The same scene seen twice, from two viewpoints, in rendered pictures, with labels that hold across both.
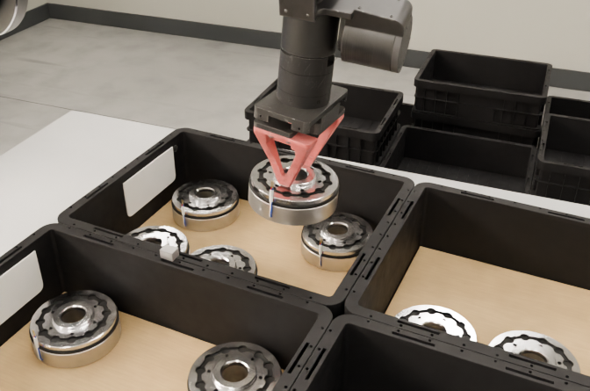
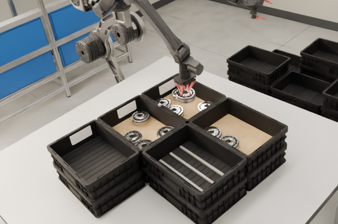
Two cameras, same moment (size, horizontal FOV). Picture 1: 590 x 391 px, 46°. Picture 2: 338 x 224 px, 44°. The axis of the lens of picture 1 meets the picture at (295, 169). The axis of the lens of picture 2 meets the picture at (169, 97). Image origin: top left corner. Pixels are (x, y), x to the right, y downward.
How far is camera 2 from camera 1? 145 cm
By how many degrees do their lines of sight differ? 24
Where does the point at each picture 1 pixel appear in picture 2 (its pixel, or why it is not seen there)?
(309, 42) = (182, 67)
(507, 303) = (238, 130)
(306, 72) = (182, 72)
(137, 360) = (151, 127)
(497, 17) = not seen: outside the picture
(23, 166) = (146, 74)
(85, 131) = (166, 64)
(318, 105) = (185, 79)
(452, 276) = (230, 122)
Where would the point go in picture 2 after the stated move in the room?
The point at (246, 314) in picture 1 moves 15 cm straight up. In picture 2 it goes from (172, 120) to (168, 97)
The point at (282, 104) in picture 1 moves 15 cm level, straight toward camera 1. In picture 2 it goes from (179, 77) to (167, 94)
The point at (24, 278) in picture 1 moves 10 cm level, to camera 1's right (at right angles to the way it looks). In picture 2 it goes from (132, 105) to (148, 108)
